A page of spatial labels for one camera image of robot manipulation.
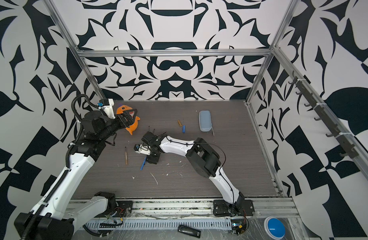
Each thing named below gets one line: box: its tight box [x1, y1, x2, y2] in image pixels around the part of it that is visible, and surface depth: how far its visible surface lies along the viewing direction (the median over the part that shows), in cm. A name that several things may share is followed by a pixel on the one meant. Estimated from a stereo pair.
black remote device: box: [177, 224, 201, 239], surface depth 67 cm
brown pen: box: [125, 146, 129, 165], surface depth 93 cm
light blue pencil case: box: [198, 110, 215, 136], surface depth 107 cm
